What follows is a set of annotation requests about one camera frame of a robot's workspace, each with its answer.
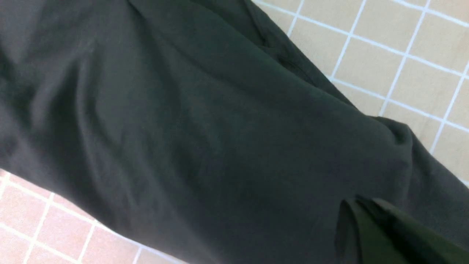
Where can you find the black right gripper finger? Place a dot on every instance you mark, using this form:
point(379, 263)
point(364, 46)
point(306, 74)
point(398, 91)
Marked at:
point(373, 231)

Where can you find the dark gray long-sleeved shirt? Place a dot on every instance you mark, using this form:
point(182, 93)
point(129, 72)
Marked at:
point(198, 128)

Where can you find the beige checkered tablecloth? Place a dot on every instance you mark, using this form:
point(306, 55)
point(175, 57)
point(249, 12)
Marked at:
point(400, 59)

